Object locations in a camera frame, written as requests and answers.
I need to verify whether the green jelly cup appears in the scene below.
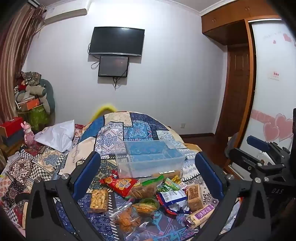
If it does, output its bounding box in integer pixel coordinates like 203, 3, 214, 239
132, 197, 160, 217

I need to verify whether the small black wall monitor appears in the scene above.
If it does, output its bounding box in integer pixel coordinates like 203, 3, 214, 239
98, 55, 129, 77

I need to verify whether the red snack packet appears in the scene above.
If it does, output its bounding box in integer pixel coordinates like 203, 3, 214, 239
100, 174, 141, 198

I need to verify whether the wooden wardrobe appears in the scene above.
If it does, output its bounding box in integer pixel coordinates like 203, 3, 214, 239
201, 0, 296, 179

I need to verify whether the grey box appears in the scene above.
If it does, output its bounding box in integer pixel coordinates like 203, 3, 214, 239
0, 133, 25, 147

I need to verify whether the brown cylindrical biscuit roll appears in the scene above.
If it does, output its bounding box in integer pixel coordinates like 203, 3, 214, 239
151, 170, 182, 180

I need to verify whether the orange box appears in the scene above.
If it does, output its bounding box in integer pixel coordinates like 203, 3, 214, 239
18, 98, 40, 110

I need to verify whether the green patterned cloth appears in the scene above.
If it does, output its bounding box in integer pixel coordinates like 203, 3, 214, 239
29, 105, 50, 131

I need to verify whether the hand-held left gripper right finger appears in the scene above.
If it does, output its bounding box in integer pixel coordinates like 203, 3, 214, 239
195, 152, 272, 241

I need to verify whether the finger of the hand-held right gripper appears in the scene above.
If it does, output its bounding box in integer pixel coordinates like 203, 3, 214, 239
228, 148, 287, 184
246, 136, 290, 155

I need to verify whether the green-trimmed clear biscuit packet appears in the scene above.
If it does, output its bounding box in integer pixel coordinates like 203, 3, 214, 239
128, 175, 164, 200

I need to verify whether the blue and white snack packet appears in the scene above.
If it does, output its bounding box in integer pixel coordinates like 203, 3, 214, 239
157, 189, 191, 215

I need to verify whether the clear peanut brittle packet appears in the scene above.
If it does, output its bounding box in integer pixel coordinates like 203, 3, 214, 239
88, 188, 110, 214

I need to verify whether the grey-green cushion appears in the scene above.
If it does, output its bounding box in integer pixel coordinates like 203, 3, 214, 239
39, 79, 56, 116

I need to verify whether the white air conditioner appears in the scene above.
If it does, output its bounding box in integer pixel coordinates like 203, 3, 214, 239
44, 0, 91, 25

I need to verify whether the brown room door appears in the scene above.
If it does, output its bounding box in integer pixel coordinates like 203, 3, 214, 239
217, 45, 251, 139

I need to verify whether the purple label snack packet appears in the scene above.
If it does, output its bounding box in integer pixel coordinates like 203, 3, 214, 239
185, 204, 216, 229

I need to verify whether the large black wall television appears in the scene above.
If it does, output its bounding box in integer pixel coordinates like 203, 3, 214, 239
88, 27, 145, 57

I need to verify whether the yellow curved object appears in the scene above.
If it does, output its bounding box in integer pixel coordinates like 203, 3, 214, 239
90, 104, 117, 122

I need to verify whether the pink toy figure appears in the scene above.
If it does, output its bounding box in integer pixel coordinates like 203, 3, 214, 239
21, 122, 35, 149

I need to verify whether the striped brown curtain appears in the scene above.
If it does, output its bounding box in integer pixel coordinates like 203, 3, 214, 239
0, 2, 47, 130

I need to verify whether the clear orange cracker packet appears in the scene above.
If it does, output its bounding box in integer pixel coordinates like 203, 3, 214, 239
109, 204, 149, 233

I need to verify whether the clear plastic storage container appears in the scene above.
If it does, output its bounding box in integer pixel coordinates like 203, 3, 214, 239
113, 140, 186, 178

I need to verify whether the green pea packet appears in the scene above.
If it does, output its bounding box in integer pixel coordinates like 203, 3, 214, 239
157, 178, 181, 193

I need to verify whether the patchwork patterned blanket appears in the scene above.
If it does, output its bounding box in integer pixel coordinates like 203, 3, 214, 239
0, 111, 243, 241

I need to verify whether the brown cracker block packet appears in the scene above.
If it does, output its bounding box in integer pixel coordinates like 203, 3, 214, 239
186, 184, 204, 212

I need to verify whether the white pillow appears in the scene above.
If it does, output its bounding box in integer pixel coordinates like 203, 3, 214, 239
35, 120, 75, 153

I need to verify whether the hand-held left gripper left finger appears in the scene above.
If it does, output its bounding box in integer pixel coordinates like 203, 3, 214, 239
25, 151, 109, 241

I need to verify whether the red box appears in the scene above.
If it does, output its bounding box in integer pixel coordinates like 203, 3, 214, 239
0, 117, 25, 137

